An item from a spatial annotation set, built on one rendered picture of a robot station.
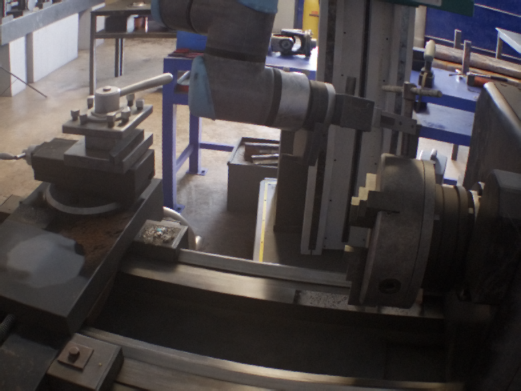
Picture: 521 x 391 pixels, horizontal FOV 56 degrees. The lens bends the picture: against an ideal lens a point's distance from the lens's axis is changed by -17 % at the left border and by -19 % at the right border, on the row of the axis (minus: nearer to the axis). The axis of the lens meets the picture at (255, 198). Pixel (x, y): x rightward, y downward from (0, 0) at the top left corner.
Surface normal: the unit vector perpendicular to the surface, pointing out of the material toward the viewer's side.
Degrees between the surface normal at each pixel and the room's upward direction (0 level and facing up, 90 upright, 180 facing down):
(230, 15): 78
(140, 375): 0
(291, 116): 102
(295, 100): 72
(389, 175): 19
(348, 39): 90
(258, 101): 85
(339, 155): 90
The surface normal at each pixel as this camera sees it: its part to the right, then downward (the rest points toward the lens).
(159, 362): -0.12, -0.23
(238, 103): 0.14, 0.52
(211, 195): 0.05, -0.87
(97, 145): -0.24, 0.46
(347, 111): 0.21, 0.19
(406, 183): -0.04, -0.61
